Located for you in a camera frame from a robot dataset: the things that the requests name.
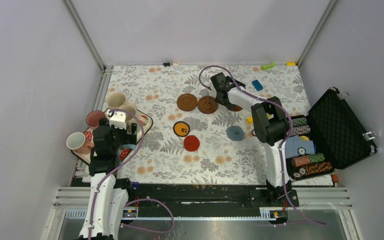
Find white mushroom pattern tray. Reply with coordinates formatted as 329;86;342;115
70;108;153;165

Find black poker chip case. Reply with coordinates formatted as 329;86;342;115
285;87;377;181

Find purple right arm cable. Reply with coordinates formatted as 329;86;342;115
198;65;329;228

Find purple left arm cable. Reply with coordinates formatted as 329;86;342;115
85;108;175;240

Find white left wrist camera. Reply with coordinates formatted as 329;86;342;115
108;111;127;130

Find brown wooden coaster top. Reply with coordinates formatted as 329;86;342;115
176;93;198;112

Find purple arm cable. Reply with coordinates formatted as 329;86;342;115
198;65;329;228
85;108;175;240

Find red round coaster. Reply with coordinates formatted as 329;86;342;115
183;135;200;152

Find floral tablecloth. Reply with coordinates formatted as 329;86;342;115
76;64;335;186

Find blue mug yellow inside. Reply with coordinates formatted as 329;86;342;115
122;144;137;150

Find pink mug dark rim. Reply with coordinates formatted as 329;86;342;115
85;110;107;129

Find small yellow toy cube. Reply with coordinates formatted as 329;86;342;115
246;116;254;124

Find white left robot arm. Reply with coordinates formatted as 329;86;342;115
66;118;142;240

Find cream mug far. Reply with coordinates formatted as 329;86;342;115
106;92;128;109

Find pink mug white inside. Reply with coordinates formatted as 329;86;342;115
66;132;94;155

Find blue toy brick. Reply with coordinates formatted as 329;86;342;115
251;79;264;92

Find brown wooden coaster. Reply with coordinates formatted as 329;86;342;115
197;96;219;114
230;105;243;112
176;93;198;112

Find cream mug with handle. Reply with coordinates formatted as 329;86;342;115
119;102;137;124

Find green plastic block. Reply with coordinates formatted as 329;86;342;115
260;61;276;71

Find blue-grey round coaster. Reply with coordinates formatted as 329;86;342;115
226;125;245;142

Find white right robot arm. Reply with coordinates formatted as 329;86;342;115
210;72;296;207

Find yellow black-rimmed coaster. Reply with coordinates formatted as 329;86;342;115
172;121;191;137

